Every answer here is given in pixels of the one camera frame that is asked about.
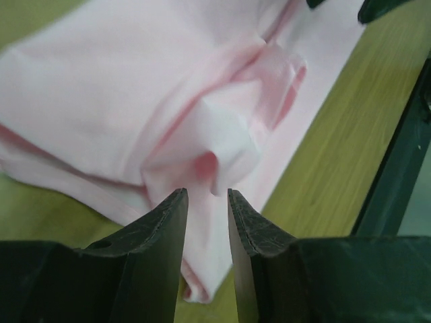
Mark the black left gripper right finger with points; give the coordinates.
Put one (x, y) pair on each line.
(280, 278)

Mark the light pink t-shirt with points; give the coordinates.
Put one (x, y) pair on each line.
(119, 103)

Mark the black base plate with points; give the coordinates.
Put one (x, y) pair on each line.
(386, 202)

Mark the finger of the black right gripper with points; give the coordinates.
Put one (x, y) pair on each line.
(312, 4)
(372, 10)

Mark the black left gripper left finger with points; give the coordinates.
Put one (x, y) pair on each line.
(131, 275)

